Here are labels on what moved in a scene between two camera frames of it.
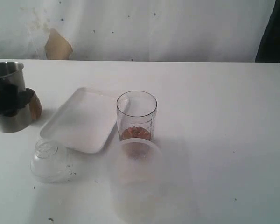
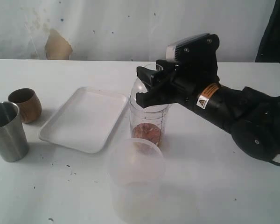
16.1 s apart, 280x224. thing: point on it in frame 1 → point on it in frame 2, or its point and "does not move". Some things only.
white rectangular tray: (84, 120) does not move
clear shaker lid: (51, 164) → (138, 87)
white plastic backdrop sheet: (128, 31) does not move
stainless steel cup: (11, 73) → (8, 139)
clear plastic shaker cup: (136, 110) → (148, 122)
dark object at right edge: (274, 47) does not move
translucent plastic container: (135, 178) does not move
